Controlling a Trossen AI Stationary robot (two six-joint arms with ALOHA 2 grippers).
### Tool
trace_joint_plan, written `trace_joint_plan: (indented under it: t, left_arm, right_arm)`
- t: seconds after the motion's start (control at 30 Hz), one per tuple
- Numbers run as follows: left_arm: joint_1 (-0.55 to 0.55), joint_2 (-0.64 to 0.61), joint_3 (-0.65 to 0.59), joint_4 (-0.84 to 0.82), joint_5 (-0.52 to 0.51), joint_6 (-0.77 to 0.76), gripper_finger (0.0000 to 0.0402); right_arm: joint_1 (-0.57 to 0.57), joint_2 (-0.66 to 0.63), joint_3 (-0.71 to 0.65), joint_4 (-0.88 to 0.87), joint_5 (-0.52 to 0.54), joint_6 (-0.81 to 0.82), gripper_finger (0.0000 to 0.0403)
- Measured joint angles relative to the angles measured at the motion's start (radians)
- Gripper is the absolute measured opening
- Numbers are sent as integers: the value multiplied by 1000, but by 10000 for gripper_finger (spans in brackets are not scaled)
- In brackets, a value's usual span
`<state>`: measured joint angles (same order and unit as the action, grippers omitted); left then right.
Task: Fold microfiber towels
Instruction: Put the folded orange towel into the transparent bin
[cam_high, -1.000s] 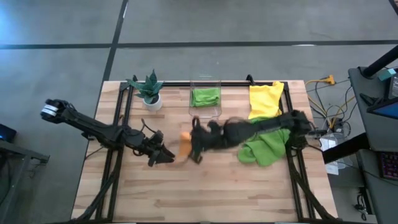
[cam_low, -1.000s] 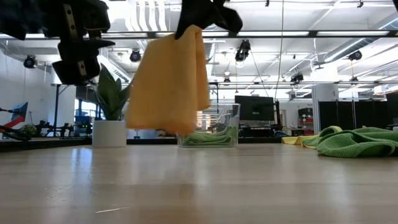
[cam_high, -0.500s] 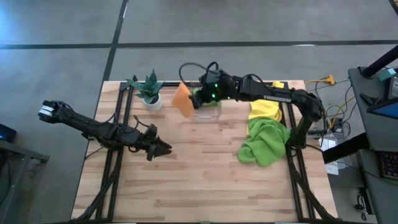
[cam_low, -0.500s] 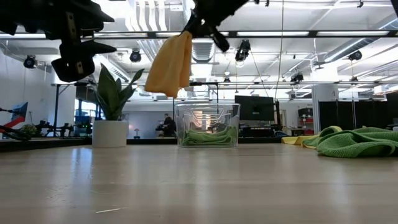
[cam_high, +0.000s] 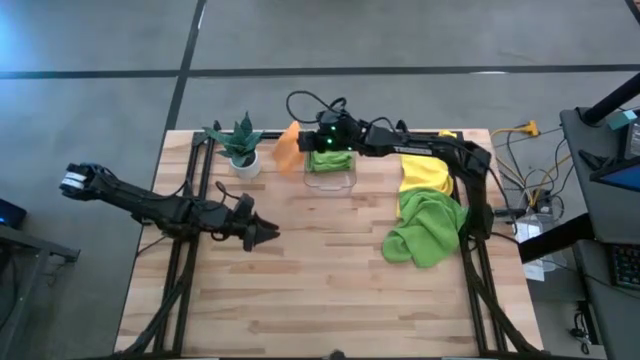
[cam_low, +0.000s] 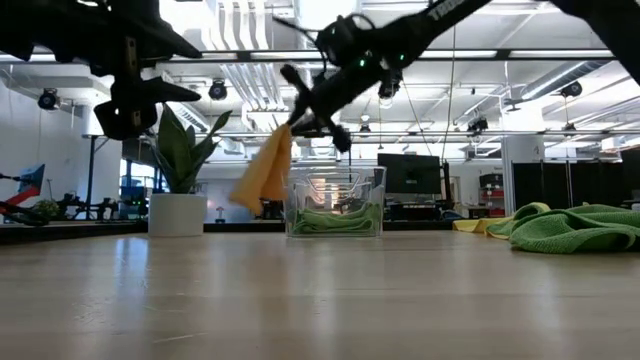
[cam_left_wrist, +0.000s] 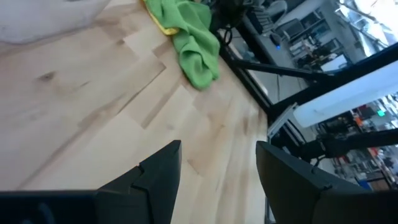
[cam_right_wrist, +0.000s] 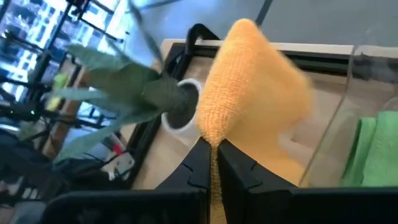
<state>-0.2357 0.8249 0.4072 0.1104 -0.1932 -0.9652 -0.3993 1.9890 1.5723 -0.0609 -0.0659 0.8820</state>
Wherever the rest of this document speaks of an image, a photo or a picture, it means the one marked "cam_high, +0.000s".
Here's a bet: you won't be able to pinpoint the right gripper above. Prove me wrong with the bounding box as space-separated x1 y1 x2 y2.
298 128 366 154

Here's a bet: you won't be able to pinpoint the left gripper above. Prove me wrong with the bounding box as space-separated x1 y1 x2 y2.
219 202 281 253

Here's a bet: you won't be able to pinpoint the orange microfiber towel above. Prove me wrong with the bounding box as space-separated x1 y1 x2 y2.
272 119 306 176

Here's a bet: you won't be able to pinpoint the green microfiber towel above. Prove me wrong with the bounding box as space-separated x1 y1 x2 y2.
382 188 469 269
307 149 355 174

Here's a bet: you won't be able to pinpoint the yellow microfiber towel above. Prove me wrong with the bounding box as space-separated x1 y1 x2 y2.
396 128 459 219

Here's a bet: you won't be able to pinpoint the clear plastic bin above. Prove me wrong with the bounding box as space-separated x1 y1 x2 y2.
302 119 358 197

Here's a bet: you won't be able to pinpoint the white round plant pot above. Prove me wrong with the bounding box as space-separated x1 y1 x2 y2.
228 148 262 180

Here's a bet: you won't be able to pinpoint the green snake plant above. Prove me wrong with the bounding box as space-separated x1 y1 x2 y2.
202 110 265 169

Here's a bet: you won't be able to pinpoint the grey metal stand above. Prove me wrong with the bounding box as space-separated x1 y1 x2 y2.
0 224 81 360

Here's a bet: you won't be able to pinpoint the white paper sheets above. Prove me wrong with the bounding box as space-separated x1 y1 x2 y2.
513 214 547 284

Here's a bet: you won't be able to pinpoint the dark device with blue light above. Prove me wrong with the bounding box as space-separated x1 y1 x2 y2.
0 198 29 231

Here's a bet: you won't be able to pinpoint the black diagonal stand beam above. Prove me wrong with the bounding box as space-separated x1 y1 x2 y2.
579 69 640 126
517 213 594 265

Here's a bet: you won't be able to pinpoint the grey desk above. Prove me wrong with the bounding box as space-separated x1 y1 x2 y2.
558 106 640 246

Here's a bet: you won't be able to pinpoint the small teal box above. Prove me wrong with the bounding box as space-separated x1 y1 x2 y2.
606 109 639 132

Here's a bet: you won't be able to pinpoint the laptop with blue screen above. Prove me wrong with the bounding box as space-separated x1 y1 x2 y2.
589 155 640 194

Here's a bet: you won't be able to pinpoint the keyboard with purple lights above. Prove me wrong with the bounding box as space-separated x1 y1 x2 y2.
608 243 640 291

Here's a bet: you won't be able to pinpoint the black aluminium table frame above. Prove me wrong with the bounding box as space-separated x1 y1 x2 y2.
113 118 549 360

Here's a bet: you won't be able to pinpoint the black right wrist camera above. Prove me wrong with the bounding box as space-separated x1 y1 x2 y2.
317 109 351 131

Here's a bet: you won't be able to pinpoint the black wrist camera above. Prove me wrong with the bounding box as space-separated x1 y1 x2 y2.
317 109 351 131
233 192 255 219

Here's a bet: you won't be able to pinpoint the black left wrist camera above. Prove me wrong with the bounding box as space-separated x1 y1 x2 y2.
233 192 255 219

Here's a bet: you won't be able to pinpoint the yellow extension cord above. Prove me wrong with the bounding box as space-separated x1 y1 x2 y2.
489 119 572 197

